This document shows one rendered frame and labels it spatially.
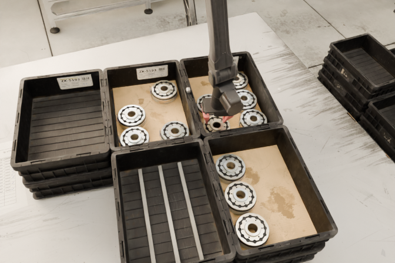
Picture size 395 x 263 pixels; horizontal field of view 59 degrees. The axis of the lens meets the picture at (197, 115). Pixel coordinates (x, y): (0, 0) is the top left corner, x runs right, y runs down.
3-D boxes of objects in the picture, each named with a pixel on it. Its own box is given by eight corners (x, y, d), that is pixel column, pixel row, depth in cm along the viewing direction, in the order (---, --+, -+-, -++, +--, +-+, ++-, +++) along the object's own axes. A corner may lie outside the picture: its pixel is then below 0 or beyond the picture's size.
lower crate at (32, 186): (38, 117, 148) (29, 97, 139) (110, 107, 154) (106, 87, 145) (33, 202, 124) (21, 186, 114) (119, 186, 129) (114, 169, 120)
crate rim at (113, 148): (103, 72, 138) (102, 67, 136) (178, 63, 143) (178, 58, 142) (111, 155, 113) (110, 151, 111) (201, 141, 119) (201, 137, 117)
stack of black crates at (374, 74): (307, 95, 242) (328, 43, 208) (341, 84, 251) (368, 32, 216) (344, 138, 219) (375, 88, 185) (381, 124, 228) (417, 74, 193)
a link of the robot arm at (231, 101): (233, 59, 109) (208, 68, 107) (251, 84, 103) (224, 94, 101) (231, 85, 119) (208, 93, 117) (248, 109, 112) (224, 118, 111)
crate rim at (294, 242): (201, 141, 119) (201, 137, 117) (284, 127, 124) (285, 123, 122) (237, 260, 94) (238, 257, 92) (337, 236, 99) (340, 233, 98)
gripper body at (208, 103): (233, 114, 121) (237, 100, 115) (204, 115, 119) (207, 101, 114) (230, 100, 125) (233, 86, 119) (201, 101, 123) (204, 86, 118)
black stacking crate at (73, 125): (30, 99, 140) (21, 78, 131) (106, 90, 145) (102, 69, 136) (23, 186, 115) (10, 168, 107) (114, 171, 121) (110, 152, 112)
